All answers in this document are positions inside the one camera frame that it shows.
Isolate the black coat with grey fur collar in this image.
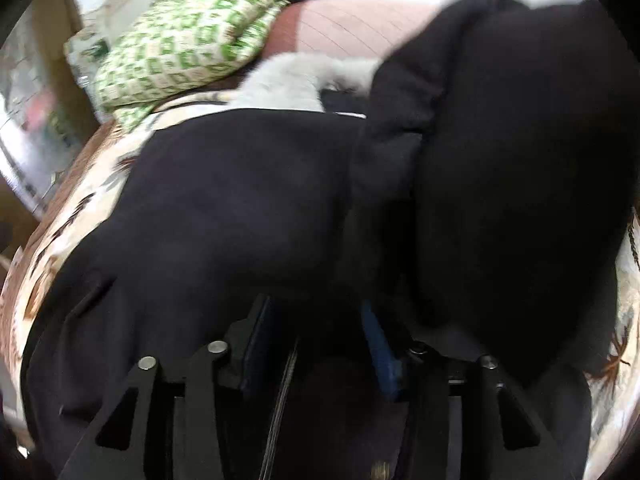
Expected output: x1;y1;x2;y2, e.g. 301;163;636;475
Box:
21;0;639;479

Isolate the leaf pattern fleece blanket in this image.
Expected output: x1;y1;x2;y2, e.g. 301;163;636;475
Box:
1;90;233;455

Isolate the pink quilted bolster cushion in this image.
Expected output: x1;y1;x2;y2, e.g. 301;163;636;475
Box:
260;0;438;60

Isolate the green white patterned cloth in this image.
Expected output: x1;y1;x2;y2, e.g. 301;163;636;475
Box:
64;0;294;132

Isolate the brown wooden door frame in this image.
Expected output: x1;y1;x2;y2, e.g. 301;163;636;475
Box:
32;0;99;139

